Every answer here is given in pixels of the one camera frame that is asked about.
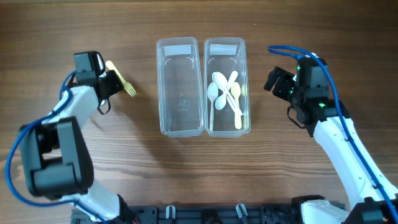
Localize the cream plastic fork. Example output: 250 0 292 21
105 60 137 97

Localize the cream plastic spoon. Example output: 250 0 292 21
231 82 242 129

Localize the clear plastic container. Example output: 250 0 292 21
203 37 251 138
156 37 204 138

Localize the white plastic spoon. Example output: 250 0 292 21
207 82 218 131
226 90 248 129
212 72 243 116
215 71 238 110

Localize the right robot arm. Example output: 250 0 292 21
264 57 397 223

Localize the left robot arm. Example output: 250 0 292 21
11 51 134 223

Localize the left blue cable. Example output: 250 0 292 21
4 70 106 224

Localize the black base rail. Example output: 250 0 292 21
72 195 346 224

